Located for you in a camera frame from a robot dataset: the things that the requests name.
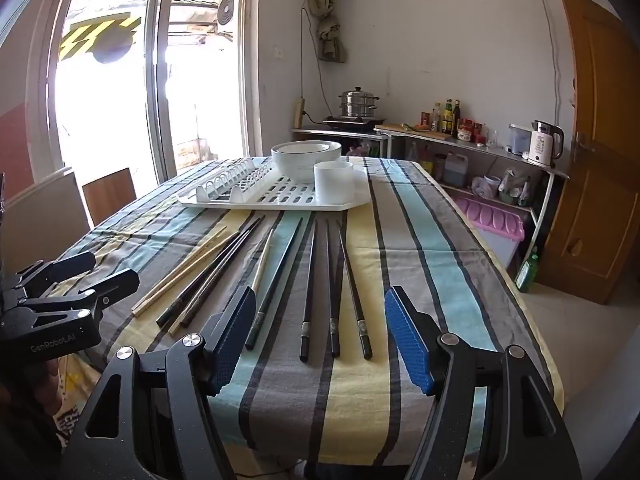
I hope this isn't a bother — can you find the pink lidded storage box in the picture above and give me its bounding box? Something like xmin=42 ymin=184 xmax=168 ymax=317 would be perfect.
xmin=452 ymin=196 xmax=531 ymax=271

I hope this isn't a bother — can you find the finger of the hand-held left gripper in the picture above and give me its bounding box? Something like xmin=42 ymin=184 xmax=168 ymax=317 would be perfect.
xmin=5 ymin=251 xmax=97 ymax=293
xmin=10 ymin=268 xmax=141 ymax=329

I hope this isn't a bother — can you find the green glass bottle on floor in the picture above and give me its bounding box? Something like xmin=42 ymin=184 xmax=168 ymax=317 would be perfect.
xmin=515 ymin=252 xmax=541 ymax=293

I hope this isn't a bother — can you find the low metal shelf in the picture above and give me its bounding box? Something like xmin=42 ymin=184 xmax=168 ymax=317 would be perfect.
xmin=291 ymin=127 xmax=388 ymax=158

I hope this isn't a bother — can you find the bundle of chopsticks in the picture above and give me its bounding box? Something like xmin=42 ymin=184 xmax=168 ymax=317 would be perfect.
xmin=156 ymin=215 xmax=265 ymax=327

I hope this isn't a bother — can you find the striped tablecloth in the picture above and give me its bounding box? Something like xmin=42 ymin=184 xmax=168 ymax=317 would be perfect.
xmin=50 ymin=156 xmax=566 ymax=466

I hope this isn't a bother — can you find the water filter pitcher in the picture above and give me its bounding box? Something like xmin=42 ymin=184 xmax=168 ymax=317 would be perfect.
xmin=507 ymin=124 xmax=533 ymax=156

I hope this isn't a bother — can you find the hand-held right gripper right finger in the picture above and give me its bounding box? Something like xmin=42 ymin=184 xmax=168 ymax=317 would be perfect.
xmin=384 ymin=286 xmax=583 ymax=480

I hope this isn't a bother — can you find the metal door handle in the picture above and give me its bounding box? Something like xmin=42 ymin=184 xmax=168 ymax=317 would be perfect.
xmin=572 ymin=132 xmax=601 ymax=163

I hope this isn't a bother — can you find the small white bowl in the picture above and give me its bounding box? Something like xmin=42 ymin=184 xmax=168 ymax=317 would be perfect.
xmin=278 ymin=142 xmax=332 ymax=154

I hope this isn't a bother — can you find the white plastic dish rack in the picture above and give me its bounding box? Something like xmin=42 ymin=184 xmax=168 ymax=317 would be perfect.
xmin=177 ymin=156 xmax=373 ymax=211

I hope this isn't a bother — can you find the white sliding glass door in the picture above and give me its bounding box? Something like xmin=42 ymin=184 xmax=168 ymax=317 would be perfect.
xmin=30 ymin=0 xmax=261 ymax=196

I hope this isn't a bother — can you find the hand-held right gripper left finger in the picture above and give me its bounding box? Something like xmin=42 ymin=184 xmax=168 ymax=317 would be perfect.
xmin=57 ymin=285 xmax=257 ymax=480

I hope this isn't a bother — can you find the black induction cooker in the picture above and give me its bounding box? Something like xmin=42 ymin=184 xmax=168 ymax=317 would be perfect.
xmin=322 ymin=116 xmax=386 ymax=131

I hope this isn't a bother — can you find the grey plastic jerrycan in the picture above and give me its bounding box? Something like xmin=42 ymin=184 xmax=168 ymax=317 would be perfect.
xmin=442 ymin=152 xmax=470 ymax=187

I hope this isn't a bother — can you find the long metal shelf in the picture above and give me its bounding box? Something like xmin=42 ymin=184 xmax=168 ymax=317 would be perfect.
xmin=375 ymin=125 xmax=571 ymax=241

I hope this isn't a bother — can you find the beige chair back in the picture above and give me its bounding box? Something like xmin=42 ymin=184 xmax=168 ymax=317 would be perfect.
xmin=0 ymin=169 xmax=93 ymax=271

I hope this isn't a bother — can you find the tied beige curtain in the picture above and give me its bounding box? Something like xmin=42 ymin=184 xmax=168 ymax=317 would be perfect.
xmin=307 ymin=0 xmax=347 ymax=63

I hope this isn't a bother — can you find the white cup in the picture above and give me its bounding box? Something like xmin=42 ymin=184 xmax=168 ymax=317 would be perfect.
xmin=313 ymin=161 xmax=355 ymax=201

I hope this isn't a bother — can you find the person's left hand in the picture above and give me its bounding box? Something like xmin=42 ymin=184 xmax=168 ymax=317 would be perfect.
xmin=37 ymin=357 xmax=63 ymax=401

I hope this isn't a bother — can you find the steel steamer pot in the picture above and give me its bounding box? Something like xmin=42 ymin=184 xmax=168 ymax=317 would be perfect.
xmin=339 ymin=86 xmax=380 ymax=120

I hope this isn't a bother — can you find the wooden cutting board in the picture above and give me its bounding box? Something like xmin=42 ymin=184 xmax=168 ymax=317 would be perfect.
xmin=375 ymin=123 xmax=453 ymax=142

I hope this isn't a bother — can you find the yellow black striped sign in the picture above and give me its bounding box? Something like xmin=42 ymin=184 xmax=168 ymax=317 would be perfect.
xmin=59 ymin=16 xmax=143 ymax=61

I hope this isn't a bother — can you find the large white bowl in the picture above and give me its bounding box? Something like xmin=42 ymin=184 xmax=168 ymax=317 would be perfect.
xmin=271 ymin=141 xmax=343 ymax=184

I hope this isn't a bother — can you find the white plastic bag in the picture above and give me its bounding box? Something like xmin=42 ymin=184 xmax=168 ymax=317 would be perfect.
xmin=471 ymin=175 xmax=501 ymax=198

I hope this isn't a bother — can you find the white electric kettle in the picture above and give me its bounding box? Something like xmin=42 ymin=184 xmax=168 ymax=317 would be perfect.
xmin=527 ymin=120 xmax=565 ymax=168

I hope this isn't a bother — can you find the bundle of plastic bags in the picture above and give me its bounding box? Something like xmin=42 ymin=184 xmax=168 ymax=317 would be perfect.
xmin=499 ymin=167 xmax=533 ymax=206

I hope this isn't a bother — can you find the brown wooden chair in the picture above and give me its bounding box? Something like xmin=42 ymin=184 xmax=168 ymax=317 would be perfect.
xmin=81 ymin=167 xmax=138 ymax=228

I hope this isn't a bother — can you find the orange wooden door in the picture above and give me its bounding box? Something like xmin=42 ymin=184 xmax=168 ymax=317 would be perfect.
xmin=537 ymin=0 xmax=640 ymax=306

